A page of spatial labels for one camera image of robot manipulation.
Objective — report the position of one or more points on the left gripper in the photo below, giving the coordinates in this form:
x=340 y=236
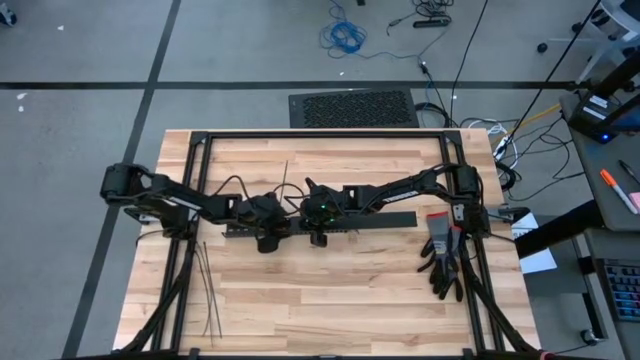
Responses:
x=262 y=212

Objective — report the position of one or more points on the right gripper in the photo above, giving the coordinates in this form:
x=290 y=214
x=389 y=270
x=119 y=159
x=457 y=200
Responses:
x=322 y=205

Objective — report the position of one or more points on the black duct cover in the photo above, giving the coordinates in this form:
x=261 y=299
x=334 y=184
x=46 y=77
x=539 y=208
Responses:
x=385 y=220

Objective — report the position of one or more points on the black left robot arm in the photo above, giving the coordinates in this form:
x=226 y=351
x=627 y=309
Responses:
x=175 y=200

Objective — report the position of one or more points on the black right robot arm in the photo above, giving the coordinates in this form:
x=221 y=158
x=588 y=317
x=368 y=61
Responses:
x=400 y=195

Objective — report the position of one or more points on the black perforated floor grille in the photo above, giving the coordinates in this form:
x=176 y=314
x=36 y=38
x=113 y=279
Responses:
x=357 y=108

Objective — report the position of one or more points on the grey black work glove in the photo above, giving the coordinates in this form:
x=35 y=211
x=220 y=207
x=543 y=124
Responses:
x=437 y=225
x=455 y=280

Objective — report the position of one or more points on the white power strip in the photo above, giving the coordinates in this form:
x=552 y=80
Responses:
x=504 y=147

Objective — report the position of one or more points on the black power strip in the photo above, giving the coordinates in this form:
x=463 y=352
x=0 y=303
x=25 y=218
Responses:
x=431 y=22

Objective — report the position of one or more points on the white paper sheet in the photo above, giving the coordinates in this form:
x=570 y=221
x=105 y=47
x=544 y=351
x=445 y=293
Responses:
x=539 y=261

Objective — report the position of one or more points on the dark grey side desk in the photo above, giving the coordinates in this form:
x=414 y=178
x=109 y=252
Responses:
x=600 y=200

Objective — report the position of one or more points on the black box with blue light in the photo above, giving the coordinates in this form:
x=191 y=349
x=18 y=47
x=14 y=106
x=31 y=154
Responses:
x=595 y=117

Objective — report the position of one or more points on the orange marker pen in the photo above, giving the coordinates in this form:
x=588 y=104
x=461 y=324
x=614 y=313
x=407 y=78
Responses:
x=612 y=184

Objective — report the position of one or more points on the black desk caster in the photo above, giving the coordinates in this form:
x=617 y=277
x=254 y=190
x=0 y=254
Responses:
x=590 y=336

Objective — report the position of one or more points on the grey keyboard desk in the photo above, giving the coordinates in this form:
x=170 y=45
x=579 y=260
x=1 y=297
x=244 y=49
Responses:
x=620 y=250

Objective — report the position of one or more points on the black pen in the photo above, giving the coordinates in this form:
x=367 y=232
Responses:
x=628 y=171

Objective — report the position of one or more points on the pink sticky note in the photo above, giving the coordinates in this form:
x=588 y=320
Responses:
x=636 y=200

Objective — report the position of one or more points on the black backlit keyboard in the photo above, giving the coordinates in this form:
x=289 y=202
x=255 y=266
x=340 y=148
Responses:
x=625 y=290

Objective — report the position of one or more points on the white office chair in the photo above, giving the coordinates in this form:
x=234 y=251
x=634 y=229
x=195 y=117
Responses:
x=607 y=30

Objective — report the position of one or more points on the black white caster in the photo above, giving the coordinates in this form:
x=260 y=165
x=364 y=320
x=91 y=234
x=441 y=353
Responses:
x=7 y=17

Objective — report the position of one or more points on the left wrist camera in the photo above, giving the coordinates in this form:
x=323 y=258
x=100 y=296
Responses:
x=268 y=244

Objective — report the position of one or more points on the black aluminium table frame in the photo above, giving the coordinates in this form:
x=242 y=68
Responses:
x=325 y=134

